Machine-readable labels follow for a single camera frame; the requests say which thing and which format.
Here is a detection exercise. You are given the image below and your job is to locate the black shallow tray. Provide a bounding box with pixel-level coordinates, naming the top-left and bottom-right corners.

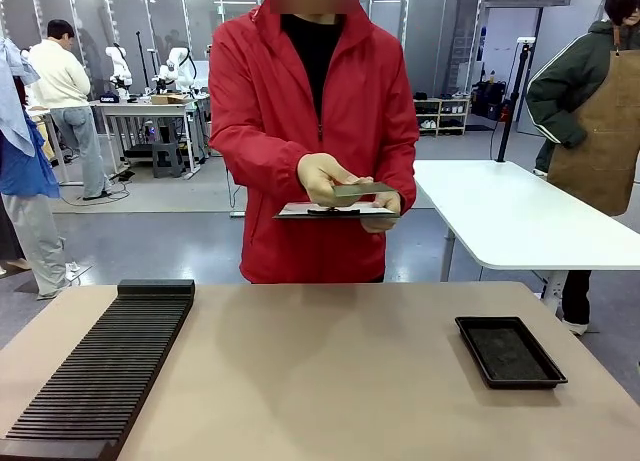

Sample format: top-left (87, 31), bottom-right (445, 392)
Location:
top-left (454, 315), bottom-right (570, 391)

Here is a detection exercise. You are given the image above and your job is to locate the person's left hand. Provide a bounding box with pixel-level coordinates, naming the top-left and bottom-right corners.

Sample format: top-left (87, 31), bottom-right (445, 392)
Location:
top-left (359, 191), bottom-right (403, 234)

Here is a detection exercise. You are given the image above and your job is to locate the thin black background stand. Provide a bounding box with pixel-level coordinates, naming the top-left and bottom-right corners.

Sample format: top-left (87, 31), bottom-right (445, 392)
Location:
top-left (135, 29), bottom-right (151, 95)

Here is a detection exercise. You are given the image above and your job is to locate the black slotted PCB rack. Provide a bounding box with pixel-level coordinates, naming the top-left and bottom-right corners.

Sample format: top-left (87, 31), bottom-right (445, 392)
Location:
top-left (0, 279), bottom-right (196, 461)

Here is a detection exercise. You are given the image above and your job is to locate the black tripod pole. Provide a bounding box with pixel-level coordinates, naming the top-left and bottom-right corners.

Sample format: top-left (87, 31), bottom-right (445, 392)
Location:
top-left (496, 36), bottom-right (537, 163)

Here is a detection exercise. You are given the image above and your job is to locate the grey background work table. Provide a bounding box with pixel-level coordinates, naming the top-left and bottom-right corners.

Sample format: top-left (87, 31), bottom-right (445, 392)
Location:
top-left (89, 96), bottom-right (212, 180)

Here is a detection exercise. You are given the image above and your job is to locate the clipboard with white paper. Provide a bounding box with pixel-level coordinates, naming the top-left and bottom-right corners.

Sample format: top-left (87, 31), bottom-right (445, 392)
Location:
top-left (272, 202), bottom-right (402, 221)

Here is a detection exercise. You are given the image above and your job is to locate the person in cream sweater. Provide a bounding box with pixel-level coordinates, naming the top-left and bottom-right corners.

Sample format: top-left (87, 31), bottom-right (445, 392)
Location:
top-left (27, 19), bottom-right (114, 201)

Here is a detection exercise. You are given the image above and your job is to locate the person's right hand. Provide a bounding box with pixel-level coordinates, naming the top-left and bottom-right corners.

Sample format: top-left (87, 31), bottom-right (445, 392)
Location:
top-left (297, 152), bottom-right (374, 208)

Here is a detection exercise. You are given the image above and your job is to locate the person in brown apron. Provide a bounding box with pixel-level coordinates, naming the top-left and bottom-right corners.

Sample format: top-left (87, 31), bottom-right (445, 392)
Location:
top-left (525, 0), bottom-right (640, 336)

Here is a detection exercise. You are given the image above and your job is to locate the person in blue shirt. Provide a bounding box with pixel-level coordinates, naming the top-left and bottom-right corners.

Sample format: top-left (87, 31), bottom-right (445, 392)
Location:
top-left (0, 35), bottom-right (82, 301)

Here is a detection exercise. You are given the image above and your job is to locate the white side table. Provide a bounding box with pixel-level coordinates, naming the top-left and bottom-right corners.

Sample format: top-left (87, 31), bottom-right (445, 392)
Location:
top-left (413, 159), bottom-right (640, 313)

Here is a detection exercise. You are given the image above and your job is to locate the grey-green PCB board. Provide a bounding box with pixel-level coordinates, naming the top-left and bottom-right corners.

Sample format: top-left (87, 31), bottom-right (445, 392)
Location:
top-left (332, 181), bottom-right (398, 199)

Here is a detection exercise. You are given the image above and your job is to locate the person in red jacket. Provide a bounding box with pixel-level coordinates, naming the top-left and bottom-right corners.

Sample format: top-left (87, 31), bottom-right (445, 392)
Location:
top-left (208, 0), bottom-right (420, 285)

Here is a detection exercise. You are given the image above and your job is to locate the wooden shoe shelf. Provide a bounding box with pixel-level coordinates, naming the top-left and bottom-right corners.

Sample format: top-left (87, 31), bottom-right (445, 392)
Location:
top-left (413, 97), bottom-right (471, 136)

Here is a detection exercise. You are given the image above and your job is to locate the person's right forearm red sleeve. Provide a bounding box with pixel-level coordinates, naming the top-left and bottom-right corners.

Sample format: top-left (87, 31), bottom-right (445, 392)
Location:
top-left (208, 128), bottom-right (312, 183)

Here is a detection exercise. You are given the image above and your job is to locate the grey step stool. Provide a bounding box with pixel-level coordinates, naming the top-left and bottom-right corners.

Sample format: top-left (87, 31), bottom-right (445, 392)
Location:
top-left (151, 140), bottom-right (186, 179)

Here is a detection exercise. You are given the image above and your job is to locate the person's left forearm red sleeve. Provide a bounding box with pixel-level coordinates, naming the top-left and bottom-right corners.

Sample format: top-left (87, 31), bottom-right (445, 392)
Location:
top-left (379, 130), bottom-right (420, 203)

